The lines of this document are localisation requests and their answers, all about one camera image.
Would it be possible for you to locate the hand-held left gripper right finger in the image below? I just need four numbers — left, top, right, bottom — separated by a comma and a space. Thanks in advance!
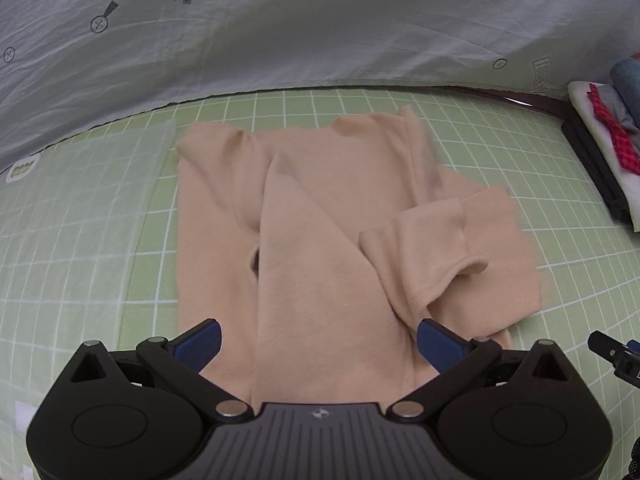
387, 318, 586, 423

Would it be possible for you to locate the grey folded cloth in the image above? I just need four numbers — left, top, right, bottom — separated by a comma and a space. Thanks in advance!
595, 85, 640, 136

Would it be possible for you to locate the green checked blanket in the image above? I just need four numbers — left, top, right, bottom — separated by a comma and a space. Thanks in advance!
0, 87, 640, 480

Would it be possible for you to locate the beige sweater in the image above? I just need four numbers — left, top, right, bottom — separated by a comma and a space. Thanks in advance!
175, 106, 541, 408

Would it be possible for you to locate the grey carrot print sheet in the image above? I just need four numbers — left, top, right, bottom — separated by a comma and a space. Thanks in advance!
0, 0, 640, 161

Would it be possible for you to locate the red plaid cloth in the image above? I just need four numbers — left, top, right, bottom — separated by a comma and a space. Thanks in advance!
586, 82, 640, 171

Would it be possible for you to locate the white oval label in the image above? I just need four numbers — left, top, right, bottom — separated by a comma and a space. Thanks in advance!
6, 157, 41, 183

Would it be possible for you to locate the blue folded cloth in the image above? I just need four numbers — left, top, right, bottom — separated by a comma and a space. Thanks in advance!
610, 57, 640, 111

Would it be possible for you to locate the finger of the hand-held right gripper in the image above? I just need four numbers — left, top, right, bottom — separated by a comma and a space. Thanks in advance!
588, 330, 640, 386

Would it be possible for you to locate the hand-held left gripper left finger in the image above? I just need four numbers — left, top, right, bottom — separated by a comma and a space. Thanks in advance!
55, 318, 251, 423

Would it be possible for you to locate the dark brown bed rail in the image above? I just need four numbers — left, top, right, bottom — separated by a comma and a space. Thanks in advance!
430, 85, 573, 118

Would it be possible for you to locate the white folded cloth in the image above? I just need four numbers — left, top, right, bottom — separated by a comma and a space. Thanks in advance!
567, 80, 640, 176

